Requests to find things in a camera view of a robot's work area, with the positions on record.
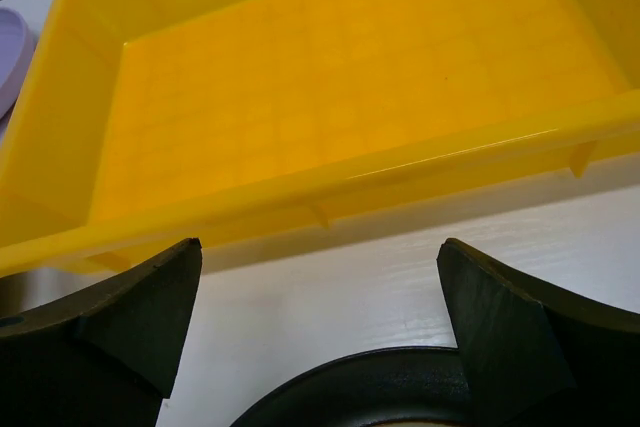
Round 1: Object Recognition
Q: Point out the purple plate right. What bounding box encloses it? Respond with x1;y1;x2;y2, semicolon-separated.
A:
0;7;36;116

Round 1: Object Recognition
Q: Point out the yellow plastic bin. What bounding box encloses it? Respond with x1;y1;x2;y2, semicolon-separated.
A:
1;0;639;274

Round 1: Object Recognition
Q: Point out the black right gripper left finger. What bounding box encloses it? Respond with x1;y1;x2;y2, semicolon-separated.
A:
1;238;202;426

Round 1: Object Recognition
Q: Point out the dark-rimmed cream plate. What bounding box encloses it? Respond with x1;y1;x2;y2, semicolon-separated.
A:
233;346;475;426

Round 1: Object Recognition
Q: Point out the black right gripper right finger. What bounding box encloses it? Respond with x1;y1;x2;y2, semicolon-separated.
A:
437;238;639;426

